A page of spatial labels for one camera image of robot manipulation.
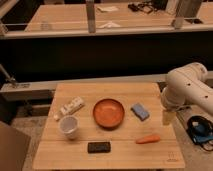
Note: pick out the orange carrot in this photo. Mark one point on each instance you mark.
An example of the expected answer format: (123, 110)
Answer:
(148, 139)

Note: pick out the grey right metal post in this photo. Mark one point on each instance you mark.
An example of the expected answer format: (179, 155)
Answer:
(187, 11)

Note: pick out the white ceramic cup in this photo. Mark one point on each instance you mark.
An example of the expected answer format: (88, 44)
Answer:
(68, 126)

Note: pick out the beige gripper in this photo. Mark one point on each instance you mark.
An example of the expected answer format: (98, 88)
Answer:
(168, 116)

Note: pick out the white paper sheet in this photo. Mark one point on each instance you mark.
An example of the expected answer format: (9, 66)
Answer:
(107, 9)

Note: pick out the black phone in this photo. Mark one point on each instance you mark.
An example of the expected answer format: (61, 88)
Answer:
(99, 147)

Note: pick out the white tube package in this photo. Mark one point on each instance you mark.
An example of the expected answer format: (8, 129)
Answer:
(69, 108)

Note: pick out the orange ceramic bowl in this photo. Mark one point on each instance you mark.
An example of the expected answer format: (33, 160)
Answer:
(108, 113)

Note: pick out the blue sponge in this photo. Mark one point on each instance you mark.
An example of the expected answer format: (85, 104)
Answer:
(140, 111)

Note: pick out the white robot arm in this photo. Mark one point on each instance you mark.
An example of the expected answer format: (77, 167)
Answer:
(186, 83)

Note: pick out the grey metal post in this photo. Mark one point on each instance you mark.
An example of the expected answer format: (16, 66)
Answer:
(187, 11)
(90, 16)

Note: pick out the white crumpled tissue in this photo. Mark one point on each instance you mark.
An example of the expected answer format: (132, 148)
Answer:
(110, 24)

